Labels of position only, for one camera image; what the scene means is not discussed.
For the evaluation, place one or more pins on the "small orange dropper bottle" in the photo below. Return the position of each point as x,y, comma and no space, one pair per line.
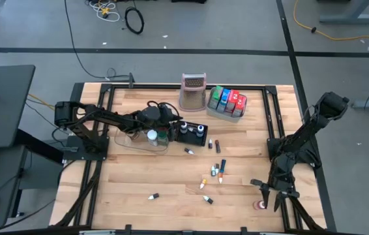
220,178

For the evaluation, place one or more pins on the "blue Rice Krispies cereal box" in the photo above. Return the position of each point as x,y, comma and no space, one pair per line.
223,99

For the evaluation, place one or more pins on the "green lid spice jar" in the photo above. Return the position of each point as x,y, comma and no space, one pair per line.
162,139

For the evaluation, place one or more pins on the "green Apple Jacks cereal box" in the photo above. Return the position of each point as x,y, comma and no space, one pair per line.
215,96

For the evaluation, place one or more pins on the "small yellow dropper bottle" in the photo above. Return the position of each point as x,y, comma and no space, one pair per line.
203,183

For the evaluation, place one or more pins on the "dark keyboard desk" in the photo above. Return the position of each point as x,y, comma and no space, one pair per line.
2,176

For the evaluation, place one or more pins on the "pink metal box grater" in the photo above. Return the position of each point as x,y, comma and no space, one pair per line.
192,94

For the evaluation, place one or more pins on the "black plastic basket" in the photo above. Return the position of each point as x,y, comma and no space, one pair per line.
191,140

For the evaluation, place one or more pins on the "clear plastic container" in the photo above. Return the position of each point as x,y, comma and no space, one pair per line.
129,147

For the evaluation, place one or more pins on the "grey plastic bin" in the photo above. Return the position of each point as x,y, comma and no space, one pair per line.
223,118

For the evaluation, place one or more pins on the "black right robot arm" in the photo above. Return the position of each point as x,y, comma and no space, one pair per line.
302,137

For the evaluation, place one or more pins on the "black aluminium table frame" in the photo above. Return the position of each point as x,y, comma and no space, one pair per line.
158,87

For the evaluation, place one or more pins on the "long brown dropper bottle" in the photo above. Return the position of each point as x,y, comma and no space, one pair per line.
217,146

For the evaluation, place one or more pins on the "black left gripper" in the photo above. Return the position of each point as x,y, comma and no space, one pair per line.
155,117

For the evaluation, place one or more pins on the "large blue food colouring bottle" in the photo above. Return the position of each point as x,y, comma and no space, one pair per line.
200,130

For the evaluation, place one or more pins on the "red Froot Loops cereal box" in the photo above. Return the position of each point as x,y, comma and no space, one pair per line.
232,102
240,106

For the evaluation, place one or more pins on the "grey desk leg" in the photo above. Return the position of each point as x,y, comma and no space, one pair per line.
350,14

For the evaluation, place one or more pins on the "white lid spice jar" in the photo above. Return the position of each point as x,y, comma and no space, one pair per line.
152,134

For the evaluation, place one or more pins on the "black desk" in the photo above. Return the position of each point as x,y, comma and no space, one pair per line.
5,104

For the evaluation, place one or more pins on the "long blue dropper bottle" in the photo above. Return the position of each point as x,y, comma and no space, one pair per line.
223,164

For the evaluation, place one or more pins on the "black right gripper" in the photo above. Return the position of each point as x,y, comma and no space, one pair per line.
282,182

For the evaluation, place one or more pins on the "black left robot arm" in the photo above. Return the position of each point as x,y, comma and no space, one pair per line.
106,117

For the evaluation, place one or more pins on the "large red food colouring bottle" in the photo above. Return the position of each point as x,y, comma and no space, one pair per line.
259,205

